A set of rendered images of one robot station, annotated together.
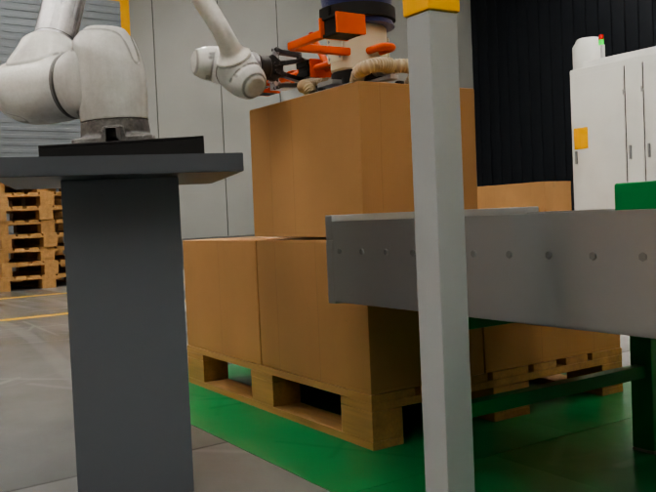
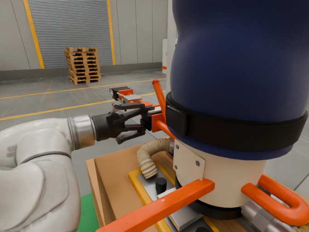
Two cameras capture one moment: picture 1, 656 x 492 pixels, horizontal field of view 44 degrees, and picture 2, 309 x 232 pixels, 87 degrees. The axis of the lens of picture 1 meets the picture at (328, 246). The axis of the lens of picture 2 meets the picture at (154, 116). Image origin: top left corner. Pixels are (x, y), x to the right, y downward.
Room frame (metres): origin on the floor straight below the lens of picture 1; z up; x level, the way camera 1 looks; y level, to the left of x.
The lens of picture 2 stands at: (2.11, 0.00, 1.30)
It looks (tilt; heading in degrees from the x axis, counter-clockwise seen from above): 23 degrees down; 3
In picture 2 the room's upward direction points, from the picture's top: straight up
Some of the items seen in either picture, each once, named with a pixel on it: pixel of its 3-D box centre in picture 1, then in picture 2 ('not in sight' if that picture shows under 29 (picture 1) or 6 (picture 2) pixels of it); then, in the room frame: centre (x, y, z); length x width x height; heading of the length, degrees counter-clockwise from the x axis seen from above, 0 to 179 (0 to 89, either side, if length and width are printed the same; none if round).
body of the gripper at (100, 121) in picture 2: (268, 67); (109, 125); (2.54, 0.16, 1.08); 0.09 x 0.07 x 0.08; 123
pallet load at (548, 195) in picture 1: (534, 222); not in sight; (9.53, -2.47, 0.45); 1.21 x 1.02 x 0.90; 36
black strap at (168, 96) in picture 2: (356, 17); (224, 107); (2.40, -0.11, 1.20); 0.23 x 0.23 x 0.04
